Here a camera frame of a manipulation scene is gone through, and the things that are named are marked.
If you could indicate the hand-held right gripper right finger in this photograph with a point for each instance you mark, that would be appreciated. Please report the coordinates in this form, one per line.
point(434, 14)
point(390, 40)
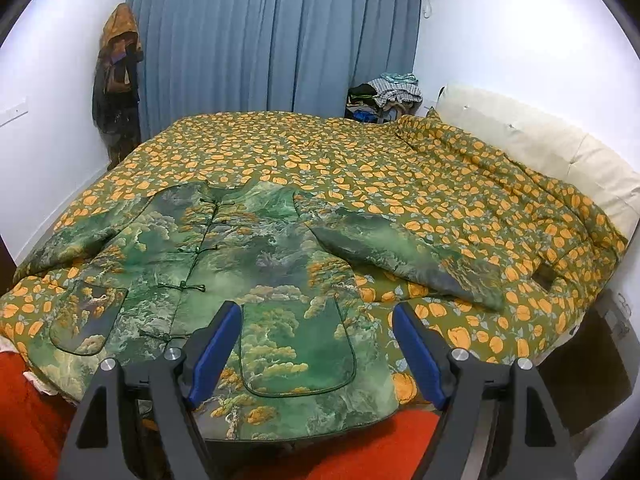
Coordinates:
point(417, 355)

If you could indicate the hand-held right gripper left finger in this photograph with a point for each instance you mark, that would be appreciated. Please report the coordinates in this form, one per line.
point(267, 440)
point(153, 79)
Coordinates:
point(217, 345)

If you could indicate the green landscape print padded jacket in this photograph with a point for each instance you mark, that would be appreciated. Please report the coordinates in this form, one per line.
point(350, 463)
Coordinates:
point(270, 260)

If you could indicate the pile of clothes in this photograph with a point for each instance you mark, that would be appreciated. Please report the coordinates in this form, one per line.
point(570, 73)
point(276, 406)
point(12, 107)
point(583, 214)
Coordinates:
point(395, 90)

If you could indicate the brown hanging clothes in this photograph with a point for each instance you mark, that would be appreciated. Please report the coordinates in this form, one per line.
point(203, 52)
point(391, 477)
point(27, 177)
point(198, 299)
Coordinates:
point(117, 85)

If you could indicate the olive duvet with orange print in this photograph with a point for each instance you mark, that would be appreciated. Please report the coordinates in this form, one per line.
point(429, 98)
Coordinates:
point(400, 170)

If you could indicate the white frilled bed sheet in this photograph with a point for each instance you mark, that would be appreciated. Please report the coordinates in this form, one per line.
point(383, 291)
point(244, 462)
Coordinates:
point(35, 382)

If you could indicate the red cloth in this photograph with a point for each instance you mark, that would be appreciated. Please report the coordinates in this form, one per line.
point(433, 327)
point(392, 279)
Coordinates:
point(30, 410)

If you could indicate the cream padded headboard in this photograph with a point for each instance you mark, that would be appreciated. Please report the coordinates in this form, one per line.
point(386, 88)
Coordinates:
point(525, 130)

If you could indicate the blue curtain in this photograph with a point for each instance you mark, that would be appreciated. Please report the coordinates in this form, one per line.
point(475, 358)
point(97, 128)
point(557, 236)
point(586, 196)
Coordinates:
point(250, 35)

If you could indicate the dark brown bed frame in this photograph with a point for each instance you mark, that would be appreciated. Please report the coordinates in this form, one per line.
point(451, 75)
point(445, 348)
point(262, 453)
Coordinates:
point(590, 370)

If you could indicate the white wall switch plate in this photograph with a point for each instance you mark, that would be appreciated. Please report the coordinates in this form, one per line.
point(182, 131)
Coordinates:
point(12, 112)

